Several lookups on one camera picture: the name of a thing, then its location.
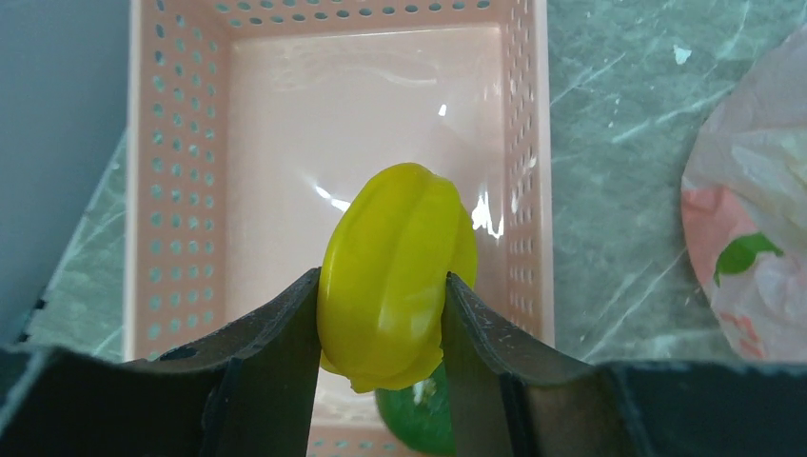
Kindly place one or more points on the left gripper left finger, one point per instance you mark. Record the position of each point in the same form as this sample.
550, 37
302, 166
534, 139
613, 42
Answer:
246, 389

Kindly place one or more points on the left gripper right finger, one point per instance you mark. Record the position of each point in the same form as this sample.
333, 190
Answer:
512, 395

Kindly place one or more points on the dark green fake lime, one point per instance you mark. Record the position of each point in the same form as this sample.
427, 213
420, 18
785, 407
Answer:
419, 416

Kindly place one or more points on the yellow fake fruit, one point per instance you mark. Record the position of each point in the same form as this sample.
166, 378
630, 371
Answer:
383, 280

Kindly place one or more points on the pink plastic bag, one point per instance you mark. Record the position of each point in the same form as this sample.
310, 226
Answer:
743, 207

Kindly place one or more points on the pink plastic basket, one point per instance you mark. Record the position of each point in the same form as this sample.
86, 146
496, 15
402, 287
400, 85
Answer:
252, 125

